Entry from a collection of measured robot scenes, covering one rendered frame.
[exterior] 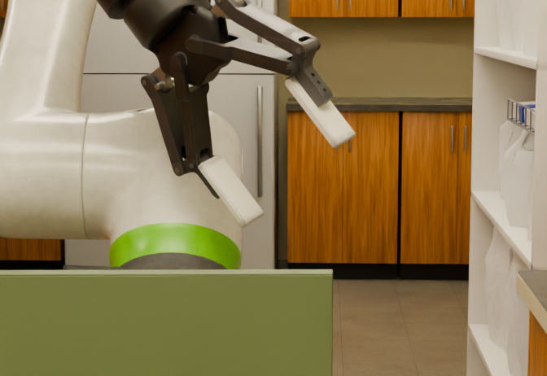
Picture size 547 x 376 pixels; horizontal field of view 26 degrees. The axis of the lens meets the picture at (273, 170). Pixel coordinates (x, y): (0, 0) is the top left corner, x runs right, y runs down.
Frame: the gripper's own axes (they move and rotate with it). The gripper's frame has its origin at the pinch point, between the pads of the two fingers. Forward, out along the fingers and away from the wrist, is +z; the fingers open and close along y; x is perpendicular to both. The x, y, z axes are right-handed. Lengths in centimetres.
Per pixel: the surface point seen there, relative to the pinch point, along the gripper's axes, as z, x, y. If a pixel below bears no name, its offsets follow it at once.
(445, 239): 28, -455, 312
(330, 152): -47, -432, 321
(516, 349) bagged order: 52, -174, 117
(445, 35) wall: -65, -525, 274
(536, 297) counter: 35, -107, 58
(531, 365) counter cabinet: 47, -120, 78
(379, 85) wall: -65, -499, 314
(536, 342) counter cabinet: 43, -118, 72
